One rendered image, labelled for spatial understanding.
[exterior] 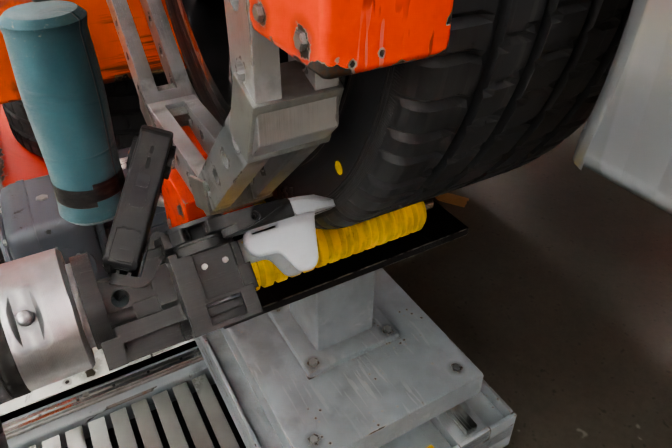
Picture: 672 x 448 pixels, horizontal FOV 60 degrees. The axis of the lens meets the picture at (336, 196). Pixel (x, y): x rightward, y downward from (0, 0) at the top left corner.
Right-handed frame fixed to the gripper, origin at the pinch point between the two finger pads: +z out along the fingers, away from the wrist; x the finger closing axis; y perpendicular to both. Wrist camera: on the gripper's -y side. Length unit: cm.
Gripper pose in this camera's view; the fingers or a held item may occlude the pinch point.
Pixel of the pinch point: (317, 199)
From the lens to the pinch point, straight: 50.3
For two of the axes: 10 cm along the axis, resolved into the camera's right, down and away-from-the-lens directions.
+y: 3.5, 9.3, -1.1
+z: 8.7, -2.8, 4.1
